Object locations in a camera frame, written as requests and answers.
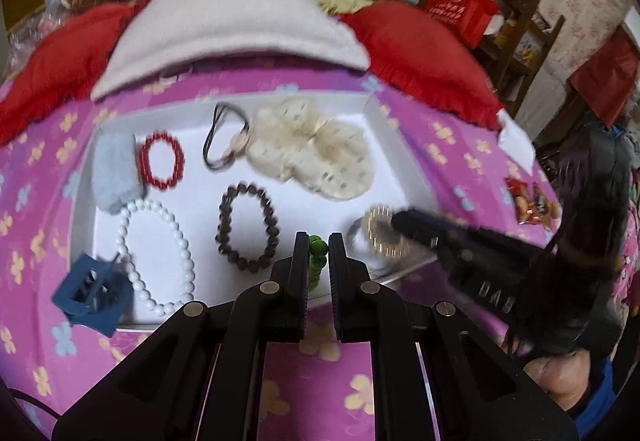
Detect pink floral bedsheet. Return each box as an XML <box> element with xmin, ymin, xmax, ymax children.
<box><xmin>0</xmin><ymin>63</ymin><xmax>566</xmax><ymax>441</ymax></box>

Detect person's right forearm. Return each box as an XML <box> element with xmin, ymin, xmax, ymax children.
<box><xmin>570</xmin><ymin>355</ymin><xmax>617</xmax><ymax>428</ymax></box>

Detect white rectangular tray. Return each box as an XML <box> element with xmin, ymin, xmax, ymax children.
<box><xmin>67</xmin><ymin>91</ymin><xmax>442</xmax><ymax>333</ymax></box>

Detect brown snack packet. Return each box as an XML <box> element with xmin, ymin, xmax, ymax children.
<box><xmin>529</xmin><ymin>183</ymin><xmax>562</xmax><ymax>228</ymax></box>

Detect white paper tissue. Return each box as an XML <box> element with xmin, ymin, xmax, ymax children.
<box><xmin>497</xmin><ymin>113</ymin><xmax>537</xmax><ymax>175</ymax></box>

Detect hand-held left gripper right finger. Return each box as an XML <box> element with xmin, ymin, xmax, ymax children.
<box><xmin>327</xmin><ymin>232</ymin><xmax>581</xmax><ymax>441</ymax></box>

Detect cream lace scrunchie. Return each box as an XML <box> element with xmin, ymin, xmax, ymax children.
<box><xmin>247</xmin><ymin>95</ymin><xmax>376</xmax><ymax>200</ymax></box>

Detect red snack packet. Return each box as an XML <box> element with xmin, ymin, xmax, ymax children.
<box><xmin>504</xmin><ymin>176</ymin><xmax>532</xmax><ymax>225</ymax></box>

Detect white pearl bracelet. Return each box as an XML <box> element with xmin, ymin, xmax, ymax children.
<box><xmin>115</xmin><ymin>199</ymin><xmax>196</xmax><ymax>320</ymax></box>

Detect red bead bracelet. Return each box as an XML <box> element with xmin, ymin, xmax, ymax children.
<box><xmin>137</xmin><ymin>131</ymin><xmax>186</xmax><ymax>187</ymax></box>

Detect green bead bracelet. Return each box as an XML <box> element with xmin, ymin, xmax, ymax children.
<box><xmin>309</xmin><ymin>235</ymin><xmax>329</xmax><ymax>293</ymax></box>

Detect blue hair claw clip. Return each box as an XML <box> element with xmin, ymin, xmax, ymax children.
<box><xmin>51</xmin><ymin>253</ymin><xmax>134</xmax><ymax>338</ymax></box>

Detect black hair tie with flower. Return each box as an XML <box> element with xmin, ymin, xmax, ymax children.
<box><xmin>202</xmin><ymin>103</ymin><xmax>252</xmax><ymax>170</ymax></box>

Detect black cable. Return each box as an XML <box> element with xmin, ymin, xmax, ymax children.
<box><xmin>0</xmin><ymin>383</ymin><xmax>62</xmax><ymax>423</ymax></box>

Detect dark brown bead bracelet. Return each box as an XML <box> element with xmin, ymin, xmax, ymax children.
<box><xmin>214</xmin><ymin>181</ymin><xmax>282</xmax><ymax>272</ymax></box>

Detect light blue fuzzy pouch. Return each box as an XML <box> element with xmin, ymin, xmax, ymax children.
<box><xmin>89</xmin><ymin>130</ymin><xmax>147</xmax><ymax>212</ymax></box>

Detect red hanging cloth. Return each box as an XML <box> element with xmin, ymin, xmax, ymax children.
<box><xmin>567</xmin><ymin>27</ymin><xmax>640</xmax><ymax>128</ymax></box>

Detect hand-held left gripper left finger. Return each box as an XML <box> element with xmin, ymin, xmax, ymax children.
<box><xmin>52</xmin><ymin>231</ymin><xmax>311</xmax><ymax>441</ymax></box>

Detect red ruffled pillow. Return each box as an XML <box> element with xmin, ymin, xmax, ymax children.
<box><xmin>339</xmin><ymin>0</ymin><xmax>507</xmax><ymax>132</ymax></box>
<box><xmin>0</xmin><ymin>3</ymin><xmax>147</xmax><ymax>148</ymax></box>

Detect red shopping bag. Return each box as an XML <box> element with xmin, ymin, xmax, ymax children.
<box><xmin>424</xmin><ymin>0</ymin><xmax>501</xmax><ymax>48</ymax></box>

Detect white pillow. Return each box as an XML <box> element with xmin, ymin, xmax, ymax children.
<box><xmin>90</xmin><ymin>0</ymin><xmax>372</xmax><ymax>102</ymax></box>

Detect wooden chair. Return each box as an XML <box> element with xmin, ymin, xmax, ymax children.
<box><xmin>469</xmin><ymin>0</ymin><xmax>566</xmax><ymax>118</ymax></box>

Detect person's right hand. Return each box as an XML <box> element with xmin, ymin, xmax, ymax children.
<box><xmin>524</xmin><ymin>350</ymin><xmax>597</xmax><ymax>413</ymax></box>

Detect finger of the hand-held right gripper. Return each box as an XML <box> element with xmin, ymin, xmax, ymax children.
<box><xmin>390</xmin><ymin>208</ymin><xmax>482</xmax><ymax>253</ymax></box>

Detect gold bead bracelet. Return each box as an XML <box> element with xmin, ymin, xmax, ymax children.
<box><xmin>361</xmin><ymin>204</ymin><xmax>409</xmax><ymax>258</ymax></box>

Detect clear plastic bags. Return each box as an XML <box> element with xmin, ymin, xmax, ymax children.
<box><xmin>9</xmin><ymin>10</ymin><xmax>67</xmax><ymax>48</ymax></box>

